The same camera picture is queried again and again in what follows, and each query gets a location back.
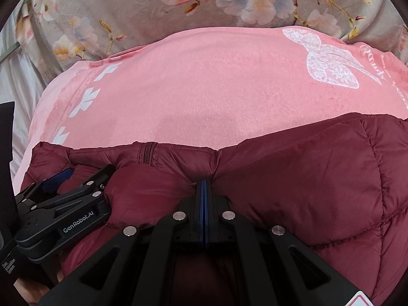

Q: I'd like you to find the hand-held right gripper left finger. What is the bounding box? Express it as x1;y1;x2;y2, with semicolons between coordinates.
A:
38;181;205;306

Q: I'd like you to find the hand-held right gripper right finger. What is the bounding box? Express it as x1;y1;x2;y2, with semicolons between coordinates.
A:
205;181;377;306

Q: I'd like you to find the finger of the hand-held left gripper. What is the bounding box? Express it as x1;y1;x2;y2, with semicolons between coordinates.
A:
41;169;75;194
20;164;116;210

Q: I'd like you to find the maroon puffer jacket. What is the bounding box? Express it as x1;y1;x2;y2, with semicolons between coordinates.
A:
21;111;408;306

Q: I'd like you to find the grey curtain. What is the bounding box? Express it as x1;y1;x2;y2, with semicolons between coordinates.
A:
0;6;48;134

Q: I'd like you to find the pink printed blanket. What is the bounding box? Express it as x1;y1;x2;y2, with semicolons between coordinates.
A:
13;24;408;198

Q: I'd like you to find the grey floral blanket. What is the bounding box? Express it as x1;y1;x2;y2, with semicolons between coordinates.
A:
19;0;399;62

